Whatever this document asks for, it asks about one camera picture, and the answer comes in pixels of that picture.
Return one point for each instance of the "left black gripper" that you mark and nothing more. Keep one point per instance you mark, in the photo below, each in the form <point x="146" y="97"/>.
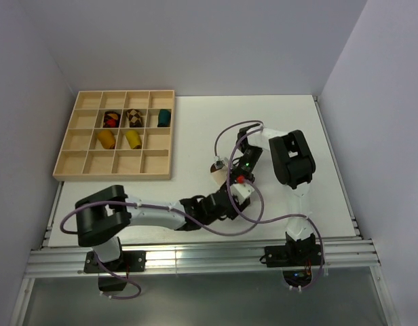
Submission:
<point x="232" y="212"/>

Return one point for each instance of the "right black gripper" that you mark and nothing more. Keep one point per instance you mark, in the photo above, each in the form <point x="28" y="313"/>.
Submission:
<point x="235" y="172"/>

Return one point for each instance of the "cream brown striped sock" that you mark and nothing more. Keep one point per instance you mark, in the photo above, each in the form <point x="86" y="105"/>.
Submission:
<point x="219" y="173"/>

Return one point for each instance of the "yellow bear sock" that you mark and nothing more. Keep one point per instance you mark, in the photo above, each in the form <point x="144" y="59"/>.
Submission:
<point x="133" y="139"/>

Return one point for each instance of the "mustard yellow sock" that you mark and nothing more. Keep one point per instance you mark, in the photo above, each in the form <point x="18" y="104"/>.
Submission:
<point x="106" y="139"/>

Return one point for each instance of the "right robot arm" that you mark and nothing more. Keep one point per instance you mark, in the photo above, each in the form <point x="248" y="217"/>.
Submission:
<point x="293" y="166"/>

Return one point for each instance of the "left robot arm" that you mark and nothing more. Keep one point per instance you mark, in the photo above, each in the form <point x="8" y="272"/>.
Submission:
<point x="102" y="215"/>

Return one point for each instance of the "dark green rolled sock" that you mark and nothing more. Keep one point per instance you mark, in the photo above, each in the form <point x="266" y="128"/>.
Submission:
<point x="164" y="118"/>

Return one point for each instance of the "brown checkered rolled sock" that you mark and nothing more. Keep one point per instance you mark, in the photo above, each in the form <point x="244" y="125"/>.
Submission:
<point x="134" y="118"/>

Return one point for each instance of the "wooden compartment tray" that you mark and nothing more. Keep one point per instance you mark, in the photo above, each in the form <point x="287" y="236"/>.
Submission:
<point x="82" y="157"/>

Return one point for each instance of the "red black rolled sock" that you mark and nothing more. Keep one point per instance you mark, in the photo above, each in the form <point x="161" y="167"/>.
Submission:
<point x="111" y="119"/>

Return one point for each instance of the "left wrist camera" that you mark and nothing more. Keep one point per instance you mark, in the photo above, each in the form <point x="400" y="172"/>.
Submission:
<point x="241" y="190"/>

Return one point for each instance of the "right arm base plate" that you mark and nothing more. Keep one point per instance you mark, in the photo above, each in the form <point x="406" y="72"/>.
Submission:
<point x="282" y="257"/>

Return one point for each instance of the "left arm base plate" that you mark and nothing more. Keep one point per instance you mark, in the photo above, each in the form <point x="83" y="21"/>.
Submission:
<point x="129" y="261"/>

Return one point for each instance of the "aluminium frame rail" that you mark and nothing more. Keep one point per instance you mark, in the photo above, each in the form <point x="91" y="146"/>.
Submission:
<point x="197" y="258"/>

